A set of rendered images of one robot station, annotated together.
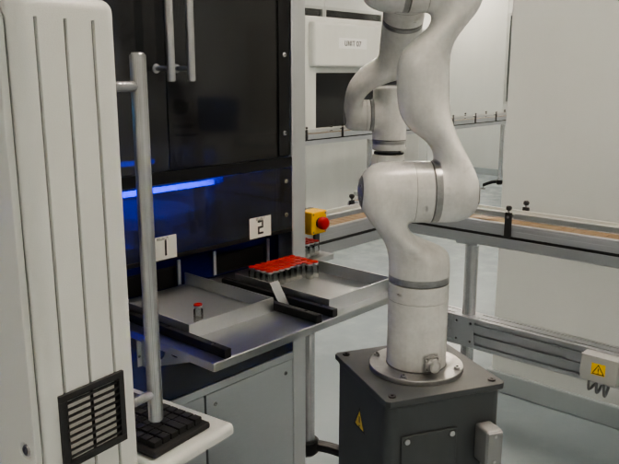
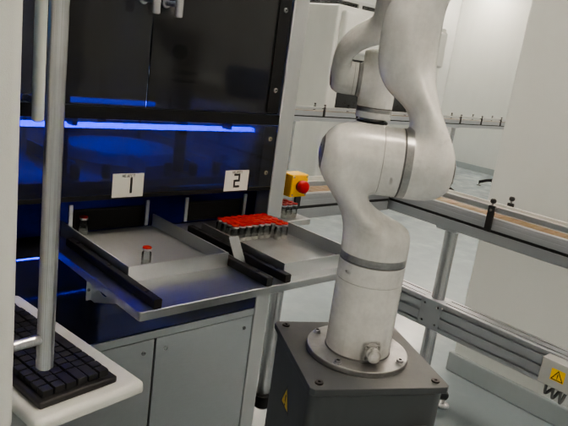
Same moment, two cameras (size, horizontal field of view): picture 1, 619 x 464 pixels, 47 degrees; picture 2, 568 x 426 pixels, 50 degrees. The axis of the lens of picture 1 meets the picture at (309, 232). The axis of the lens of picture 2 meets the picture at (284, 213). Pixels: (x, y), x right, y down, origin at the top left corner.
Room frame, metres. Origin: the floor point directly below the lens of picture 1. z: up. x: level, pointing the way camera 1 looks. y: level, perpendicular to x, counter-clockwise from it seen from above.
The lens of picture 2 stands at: (0.31, -0.12, 1.37)
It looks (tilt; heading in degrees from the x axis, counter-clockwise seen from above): 14 degrees down; 4
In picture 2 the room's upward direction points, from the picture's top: 8 degrees clockwise
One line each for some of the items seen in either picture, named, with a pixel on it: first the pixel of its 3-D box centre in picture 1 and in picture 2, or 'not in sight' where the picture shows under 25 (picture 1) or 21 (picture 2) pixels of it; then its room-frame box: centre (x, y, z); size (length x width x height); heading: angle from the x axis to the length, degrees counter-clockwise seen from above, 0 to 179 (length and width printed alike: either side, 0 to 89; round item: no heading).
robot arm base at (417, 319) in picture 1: (417, 324); (364, 306); (1.38, -0.22, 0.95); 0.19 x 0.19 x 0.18
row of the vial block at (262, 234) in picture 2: (289, 272); (257, 230); (1.92, 0.05, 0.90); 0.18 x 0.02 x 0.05; 138
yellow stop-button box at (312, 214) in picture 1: (310, 221); (292, 182); (2.20, -0.01, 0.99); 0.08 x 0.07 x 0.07; 48
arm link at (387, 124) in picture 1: (388, 112); (377, 79); (1.79, -0.19, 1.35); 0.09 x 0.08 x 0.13; 93
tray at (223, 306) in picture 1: (187, 302); (142, 243); (1.69, 0.30, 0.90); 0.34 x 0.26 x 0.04; 48
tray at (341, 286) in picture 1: (312, 281); (277, 243); (1.86, -0.01, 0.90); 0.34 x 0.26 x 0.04; 48
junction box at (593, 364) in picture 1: (601, 367); (560, 374); (2.20, -0.96, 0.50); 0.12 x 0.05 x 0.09; 48
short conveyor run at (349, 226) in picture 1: (334, 224); (319, 191); (2.51, -0.09, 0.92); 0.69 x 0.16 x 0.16; 138
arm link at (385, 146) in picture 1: (389, 145); (374, 114); (1.79, -0.20, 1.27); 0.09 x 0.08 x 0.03; 138
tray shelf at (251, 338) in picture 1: (257, 302); (215, 254); (1.76, 0.14, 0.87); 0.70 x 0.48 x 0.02; 138
